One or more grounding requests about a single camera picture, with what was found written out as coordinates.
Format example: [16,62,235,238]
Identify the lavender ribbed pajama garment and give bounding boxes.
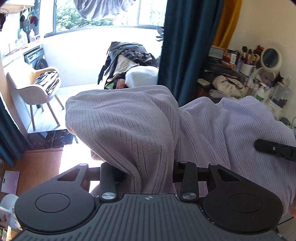
[66,85,295,213]

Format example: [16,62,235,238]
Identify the cream handbag on table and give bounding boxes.
[212,75,245,98]

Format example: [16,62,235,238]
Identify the cluttered side table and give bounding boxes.
[197,46,292,120]

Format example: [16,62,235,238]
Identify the round vanity mirror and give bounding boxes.
[260,48,282,73]

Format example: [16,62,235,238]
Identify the pink box on floor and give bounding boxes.
[1,170,20,195]

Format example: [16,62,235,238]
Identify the striped cloth on chair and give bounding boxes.
[34,71,60,95]

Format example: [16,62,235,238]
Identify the tan upholstered shell chair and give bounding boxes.
[6,63,61,130]

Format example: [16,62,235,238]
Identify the front-load washing machine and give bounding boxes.
[23,45,48,70]

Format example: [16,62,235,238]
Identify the blue curtain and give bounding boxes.
[158,0,224,106]

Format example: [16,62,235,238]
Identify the yellow curtain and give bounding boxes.
[212,0,242,50]

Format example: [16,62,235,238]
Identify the grey hanging garment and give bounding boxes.
[74,0,135,21]

